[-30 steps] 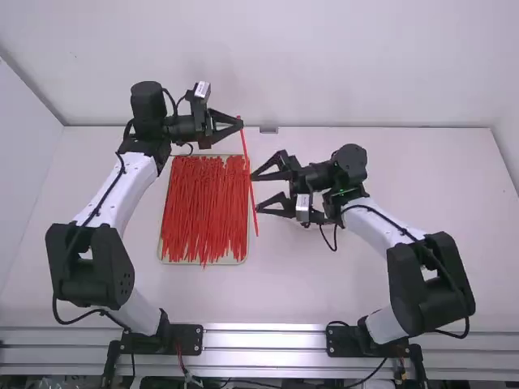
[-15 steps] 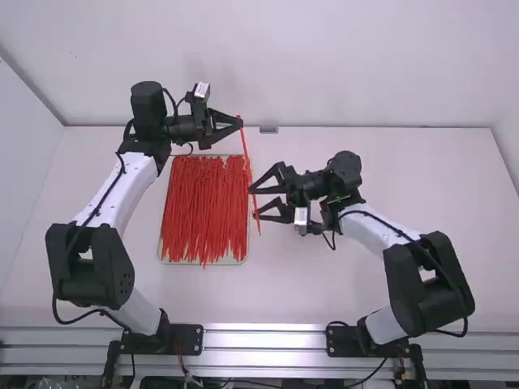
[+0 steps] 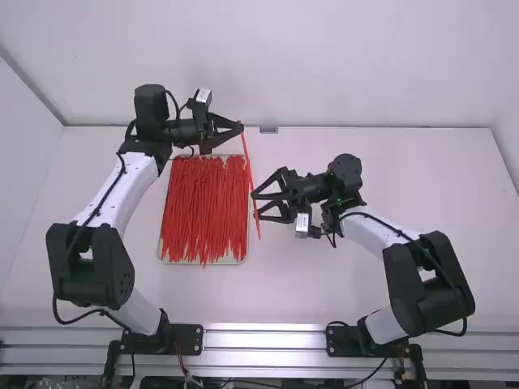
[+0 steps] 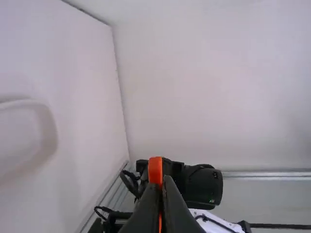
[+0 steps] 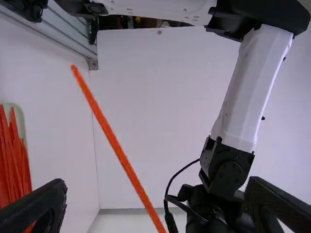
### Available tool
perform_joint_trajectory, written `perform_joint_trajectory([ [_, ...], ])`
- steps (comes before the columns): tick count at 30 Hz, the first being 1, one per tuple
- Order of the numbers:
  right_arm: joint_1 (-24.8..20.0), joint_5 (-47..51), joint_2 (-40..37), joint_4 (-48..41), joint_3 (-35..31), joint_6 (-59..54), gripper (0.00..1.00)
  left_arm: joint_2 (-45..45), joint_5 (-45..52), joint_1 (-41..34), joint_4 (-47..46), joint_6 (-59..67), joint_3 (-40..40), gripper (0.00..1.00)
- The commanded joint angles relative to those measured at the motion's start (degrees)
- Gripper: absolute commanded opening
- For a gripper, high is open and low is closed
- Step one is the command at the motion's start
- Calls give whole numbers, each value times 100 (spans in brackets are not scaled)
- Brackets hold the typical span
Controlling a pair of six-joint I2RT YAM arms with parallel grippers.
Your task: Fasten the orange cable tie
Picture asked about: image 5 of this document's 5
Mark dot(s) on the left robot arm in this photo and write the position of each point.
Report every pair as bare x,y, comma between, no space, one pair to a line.
252,85

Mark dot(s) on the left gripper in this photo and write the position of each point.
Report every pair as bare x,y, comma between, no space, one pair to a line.
213,224

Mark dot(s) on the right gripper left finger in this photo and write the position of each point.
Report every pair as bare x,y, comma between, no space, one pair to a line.
43,194

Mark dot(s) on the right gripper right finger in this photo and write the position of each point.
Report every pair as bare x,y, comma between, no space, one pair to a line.
272,206

